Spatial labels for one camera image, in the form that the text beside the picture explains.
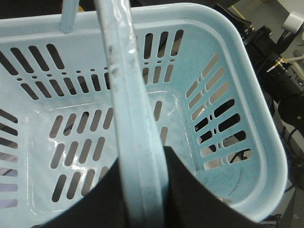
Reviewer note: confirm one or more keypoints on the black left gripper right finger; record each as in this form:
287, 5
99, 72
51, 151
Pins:
190, 205

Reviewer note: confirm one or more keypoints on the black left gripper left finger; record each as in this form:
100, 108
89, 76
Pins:
102, 207

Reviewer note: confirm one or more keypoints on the light blue plastic basket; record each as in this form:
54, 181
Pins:
81, 90

